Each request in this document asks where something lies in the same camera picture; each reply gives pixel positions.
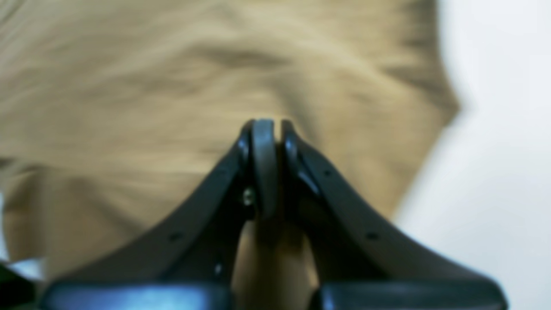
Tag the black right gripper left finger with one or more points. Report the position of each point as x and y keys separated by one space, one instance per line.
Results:
x=186 y=261

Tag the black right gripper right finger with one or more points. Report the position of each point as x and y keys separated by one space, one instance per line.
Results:
x=362 y=261

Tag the brown t-shirt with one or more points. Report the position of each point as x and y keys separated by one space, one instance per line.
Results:
x=113 y=111

